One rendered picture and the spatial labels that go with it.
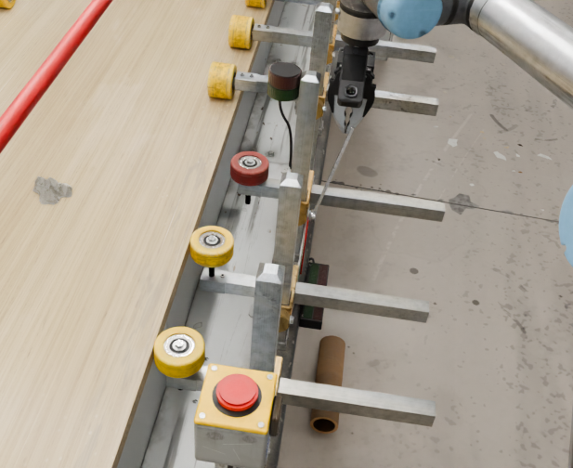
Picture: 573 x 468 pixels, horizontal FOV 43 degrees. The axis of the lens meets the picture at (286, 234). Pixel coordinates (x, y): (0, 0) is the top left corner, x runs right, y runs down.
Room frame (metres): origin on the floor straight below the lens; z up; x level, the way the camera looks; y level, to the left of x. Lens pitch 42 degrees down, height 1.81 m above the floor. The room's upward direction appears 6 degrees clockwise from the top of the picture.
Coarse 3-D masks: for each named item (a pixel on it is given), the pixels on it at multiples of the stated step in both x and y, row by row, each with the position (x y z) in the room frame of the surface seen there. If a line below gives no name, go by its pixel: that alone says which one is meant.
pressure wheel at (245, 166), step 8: (240, 152) 1.25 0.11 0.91; (248, 152) 1.25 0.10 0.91; (256, 152) 1.26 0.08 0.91; (232, 160) 1.22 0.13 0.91; (240, 160) 1.23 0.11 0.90; (248, 160) 1.22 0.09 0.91; (256, 160) 1.23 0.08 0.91; (264, 160) 1.23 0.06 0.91; (232, 168) 1.20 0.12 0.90; (240, 168) 1.20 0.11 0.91; (248, 168) 1.20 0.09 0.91; (256, 168) 1.20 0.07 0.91; (264, 168) 1.21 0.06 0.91; (232, 176) 1.20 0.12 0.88; (240, 176) 1.19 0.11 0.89; (248, 176) 1.18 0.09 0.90; (256, 176) 1.19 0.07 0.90; (264, 176) 1.20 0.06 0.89; (248, 184) 1.18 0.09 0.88; (256, 184) 1.19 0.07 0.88; (248, 200) 1.22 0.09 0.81
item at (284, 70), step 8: (280, 64) 1.20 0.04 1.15; (288, 64) 1.20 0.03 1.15; (272, 72) 1.17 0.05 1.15; (280, 72) 1.17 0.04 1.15; (288, 72) 1.17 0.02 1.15; (296, 72) 1.17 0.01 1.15; (280, 104) 1.18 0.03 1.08; (296, 104) 1.16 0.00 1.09; (280, 112) 1.18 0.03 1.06; (296, 112) 1.16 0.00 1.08; (288, 128) 1.17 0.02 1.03
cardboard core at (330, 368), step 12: (336, 336) 1.49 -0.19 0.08; (324, 348) 1.44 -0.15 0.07; (336, 348) 1.44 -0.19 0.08; (324, 360) 1.39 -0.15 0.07; (336, 360) 1.40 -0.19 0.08; (324, 372) 1.35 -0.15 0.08; (336, 372) 1.35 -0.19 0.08; (336, 384) 1.31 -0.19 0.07; (312, 420) 1.19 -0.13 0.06; (324, 420) 1.23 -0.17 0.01; (336, 420) 1.20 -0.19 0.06; (324, 432) 1.19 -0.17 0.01
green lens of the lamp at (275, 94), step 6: (270, 90) 1.16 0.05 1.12; (276, 90) 1.15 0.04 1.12; (282, 90) 1.15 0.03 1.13; (288, 90) 1.15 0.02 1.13; (294, 90) 1.16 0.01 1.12; (270, 96) 1.16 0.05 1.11; (276, 96) 1.15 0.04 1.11; (282, 96) 1.15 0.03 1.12; (288, 96) 1.15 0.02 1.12; (294, 96) 1.16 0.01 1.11
